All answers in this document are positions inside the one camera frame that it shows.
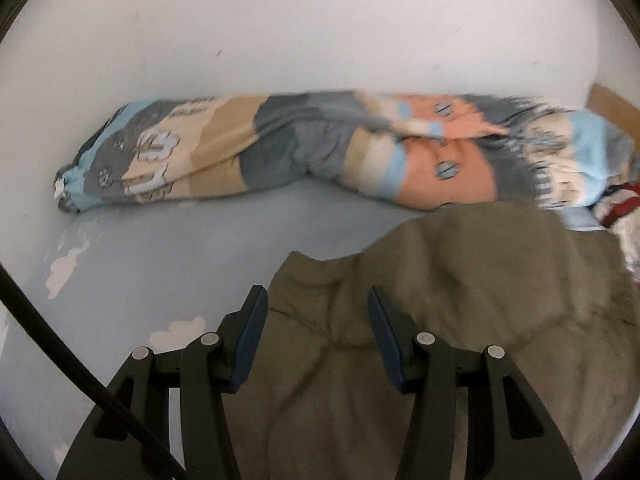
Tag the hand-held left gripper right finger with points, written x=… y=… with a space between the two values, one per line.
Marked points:
x=387 y=340

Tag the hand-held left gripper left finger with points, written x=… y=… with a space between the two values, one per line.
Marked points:
x=247 y=340

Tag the olive hooded puffer jacket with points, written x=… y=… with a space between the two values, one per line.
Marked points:
x=475 y=280

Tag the light blue cloud bed sheet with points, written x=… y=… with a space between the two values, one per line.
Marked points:
x=175 y=240

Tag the rolled patterned blanket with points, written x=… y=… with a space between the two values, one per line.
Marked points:
x=280 y=140

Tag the red white blue patterned quilt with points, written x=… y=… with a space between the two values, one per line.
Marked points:
x=625 y=210

